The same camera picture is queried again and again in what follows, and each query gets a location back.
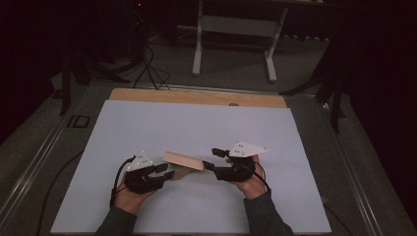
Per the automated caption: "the thin black floor cable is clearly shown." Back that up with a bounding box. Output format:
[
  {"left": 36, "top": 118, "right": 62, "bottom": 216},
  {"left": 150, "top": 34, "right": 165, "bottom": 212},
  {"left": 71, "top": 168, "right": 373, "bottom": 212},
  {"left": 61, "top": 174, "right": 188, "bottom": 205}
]
[{"left": 323, "top": 203, "right": 354, "bottom": 236}]

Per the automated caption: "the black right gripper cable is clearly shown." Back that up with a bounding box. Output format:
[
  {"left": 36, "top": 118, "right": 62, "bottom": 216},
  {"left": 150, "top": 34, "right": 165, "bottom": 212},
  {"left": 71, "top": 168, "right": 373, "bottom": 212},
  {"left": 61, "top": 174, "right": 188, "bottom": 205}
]
[{"left": 244, "top": 161, "right": 272, "bottom": 198}]

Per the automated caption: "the black equipment with red light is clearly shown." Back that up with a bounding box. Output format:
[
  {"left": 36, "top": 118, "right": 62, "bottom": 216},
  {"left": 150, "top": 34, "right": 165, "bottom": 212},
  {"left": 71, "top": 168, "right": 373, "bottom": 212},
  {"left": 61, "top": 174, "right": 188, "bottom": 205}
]
[{"left": 127, "top": 0, "right": 149, "bottom": 65}]

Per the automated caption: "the black metal stand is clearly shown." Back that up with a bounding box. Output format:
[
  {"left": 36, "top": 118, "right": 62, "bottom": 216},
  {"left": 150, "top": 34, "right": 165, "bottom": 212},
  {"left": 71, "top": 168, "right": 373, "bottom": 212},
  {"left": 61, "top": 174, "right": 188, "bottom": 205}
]
[{"left": 279, "top": 42, "right": 346, "bottom": 134}]

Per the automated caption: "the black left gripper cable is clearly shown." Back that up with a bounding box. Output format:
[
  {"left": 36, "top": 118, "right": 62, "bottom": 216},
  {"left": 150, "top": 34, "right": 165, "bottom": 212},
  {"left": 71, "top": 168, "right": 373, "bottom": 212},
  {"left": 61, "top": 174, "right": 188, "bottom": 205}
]
[{"left": 109, "top": 155, "right": 137, "bottom": 208}]

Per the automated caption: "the bundle of black cables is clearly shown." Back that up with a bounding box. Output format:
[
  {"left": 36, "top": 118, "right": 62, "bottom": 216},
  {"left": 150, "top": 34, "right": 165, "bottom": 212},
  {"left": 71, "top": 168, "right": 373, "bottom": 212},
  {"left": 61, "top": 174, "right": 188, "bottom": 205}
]
[{"left": 132, "top": 43, "right": 171, "bottom": 91}]

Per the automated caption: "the metal floor rail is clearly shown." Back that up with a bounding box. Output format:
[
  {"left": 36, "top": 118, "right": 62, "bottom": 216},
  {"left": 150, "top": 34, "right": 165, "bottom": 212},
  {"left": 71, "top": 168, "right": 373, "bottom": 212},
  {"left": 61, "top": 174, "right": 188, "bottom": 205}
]
[
  {"left": 0, "top": 107, "right": 77, "bottom": 225},
  {"left": 320, "top": 101, "right": 386, "bottom": 236}
]

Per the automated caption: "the white metal table frame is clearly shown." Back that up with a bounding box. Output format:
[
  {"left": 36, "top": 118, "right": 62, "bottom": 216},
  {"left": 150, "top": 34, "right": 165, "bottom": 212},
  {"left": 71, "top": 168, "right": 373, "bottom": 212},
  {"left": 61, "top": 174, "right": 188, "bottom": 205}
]
[{"left": 191, "top": 0, "right": 289, "bottom": 83}]

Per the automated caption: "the square wooden board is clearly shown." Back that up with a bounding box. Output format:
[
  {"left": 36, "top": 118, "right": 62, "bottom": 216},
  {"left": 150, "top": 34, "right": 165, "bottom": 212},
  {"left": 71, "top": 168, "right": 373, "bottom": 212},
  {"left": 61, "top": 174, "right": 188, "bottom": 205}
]
[{"left": 162, "top": 150, "right": 206, "bottom": 181}]

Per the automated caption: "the person's left hand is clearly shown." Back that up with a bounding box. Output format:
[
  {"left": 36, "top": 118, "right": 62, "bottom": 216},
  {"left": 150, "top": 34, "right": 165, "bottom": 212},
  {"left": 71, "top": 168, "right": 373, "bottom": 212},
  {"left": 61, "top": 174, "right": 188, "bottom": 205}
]
[{"left": 113, "top": 181, "right": 157, "bottom": 216}]

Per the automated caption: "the long black floor cable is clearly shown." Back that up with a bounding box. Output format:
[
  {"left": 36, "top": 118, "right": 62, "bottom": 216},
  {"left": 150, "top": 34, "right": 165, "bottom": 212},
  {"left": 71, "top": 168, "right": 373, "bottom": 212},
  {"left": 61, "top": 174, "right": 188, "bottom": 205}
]
[{"left": 35, "top": 150, "right": 85, "bottom": 236}]

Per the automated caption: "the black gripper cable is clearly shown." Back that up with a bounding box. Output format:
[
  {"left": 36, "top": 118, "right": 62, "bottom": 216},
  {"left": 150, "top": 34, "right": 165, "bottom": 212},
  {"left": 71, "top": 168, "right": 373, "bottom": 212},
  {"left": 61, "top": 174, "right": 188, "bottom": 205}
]
[
  {"left": 244, "top": 161, "right": 272, "bottom": 198},
  {"left": 109, "top": 155, "right": 137, "bottom": 208}
]

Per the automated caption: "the white table mat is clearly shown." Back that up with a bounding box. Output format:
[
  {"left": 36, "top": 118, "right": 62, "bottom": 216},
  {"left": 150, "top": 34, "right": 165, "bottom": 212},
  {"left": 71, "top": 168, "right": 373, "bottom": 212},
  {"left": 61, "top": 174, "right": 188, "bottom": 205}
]
[{"left": 50, "top": 99, "right": 332, "bottom": 234}]

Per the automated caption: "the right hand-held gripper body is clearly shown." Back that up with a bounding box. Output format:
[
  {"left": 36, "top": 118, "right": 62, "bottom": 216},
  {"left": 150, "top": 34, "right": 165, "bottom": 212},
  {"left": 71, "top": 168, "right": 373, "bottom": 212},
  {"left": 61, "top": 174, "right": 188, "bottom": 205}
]
[{"left": 214, "top": 141, "right": 269, "bottom": 184}]

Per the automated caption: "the black floor socket box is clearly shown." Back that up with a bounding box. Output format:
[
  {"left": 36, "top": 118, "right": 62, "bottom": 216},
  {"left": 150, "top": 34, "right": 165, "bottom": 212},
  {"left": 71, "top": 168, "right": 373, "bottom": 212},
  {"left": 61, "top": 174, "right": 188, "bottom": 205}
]
[{"left": 66, "top": 114, "right": 91, "bottom": 129}]

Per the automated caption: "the metal floor strip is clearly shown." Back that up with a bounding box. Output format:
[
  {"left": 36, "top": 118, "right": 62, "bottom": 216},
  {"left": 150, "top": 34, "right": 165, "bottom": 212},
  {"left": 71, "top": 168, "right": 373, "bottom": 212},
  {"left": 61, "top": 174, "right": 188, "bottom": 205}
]
[{"left": 147, "top": 83, "right": 317, "bottom": 98}]

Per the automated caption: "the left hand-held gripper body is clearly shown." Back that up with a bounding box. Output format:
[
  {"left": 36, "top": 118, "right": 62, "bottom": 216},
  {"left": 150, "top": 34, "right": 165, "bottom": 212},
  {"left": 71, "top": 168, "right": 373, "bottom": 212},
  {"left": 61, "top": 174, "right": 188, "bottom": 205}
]
[{"left": 123, "top": 150, "right": 165, "bottom": 195}]

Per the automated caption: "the person's right hand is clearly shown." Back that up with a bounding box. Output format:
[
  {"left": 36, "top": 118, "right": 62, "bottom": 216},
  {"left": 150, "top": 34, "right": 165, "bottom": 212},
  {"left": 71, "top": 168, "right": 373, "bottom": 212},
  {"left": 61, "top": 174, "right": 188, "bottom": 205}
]
[{"left": 228, "top": 154, "right": 268, "bottom": 202}]

